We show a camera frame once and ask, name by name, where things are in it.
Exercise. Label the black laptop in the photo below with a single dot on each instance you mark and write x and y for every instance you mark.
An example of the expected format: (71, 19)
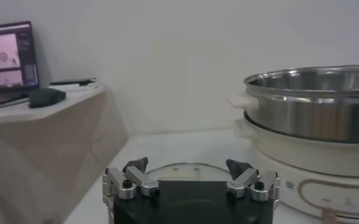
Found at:
(5, 54)

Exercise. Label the stainless steel steamer basket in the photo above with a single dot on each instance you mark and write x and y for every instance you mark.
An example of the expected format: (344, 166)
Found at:
(313, 118)

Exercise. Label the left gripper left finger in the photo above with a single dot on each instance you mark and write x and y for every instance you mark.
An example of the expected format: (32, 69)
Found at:
(139, 180)

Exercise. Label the black computer mouse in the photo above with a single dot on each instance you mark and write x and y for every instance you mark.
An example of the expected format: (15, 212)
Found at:
(46, 97)

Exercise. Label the cream electric cooker base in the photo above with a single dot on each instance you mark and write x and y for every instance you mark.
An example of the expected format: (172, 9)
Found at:
(304, 158)

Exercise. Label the white side desk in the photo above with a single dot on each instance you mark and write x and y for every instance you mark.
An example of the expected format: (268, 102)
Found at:
(45, 152)

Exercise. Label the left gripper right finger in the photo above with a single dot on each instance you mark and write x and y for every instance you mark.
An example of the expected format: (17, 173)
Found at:
(243, 180)

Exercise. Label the black smartphone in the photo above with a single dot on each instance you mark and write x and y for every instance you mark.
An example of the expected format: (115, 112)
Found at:
(72, 81)

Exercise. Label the round glass lid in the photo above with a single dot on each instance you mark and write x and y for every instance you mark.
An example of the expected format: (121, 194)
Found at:
(182, 172)

